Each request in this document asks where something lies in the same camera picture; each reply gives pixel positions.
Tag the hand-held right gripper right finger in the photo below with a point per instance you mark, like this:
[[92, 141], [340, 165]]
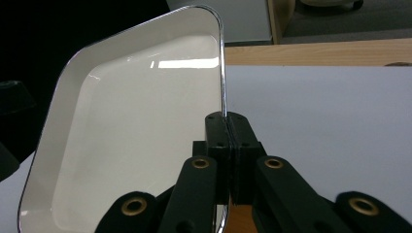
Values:
[[243, 145]]

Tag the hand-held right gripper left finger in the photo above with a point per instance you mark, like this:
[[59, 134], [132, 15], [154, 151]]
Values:
[[218, 136]]

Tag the white square plate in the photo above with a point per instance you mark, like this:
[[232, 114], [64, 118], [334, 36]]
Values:
[[129, 129]]

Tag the white table cover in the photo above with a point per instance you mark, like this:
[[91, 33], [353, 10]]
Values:
[[324, 129]]

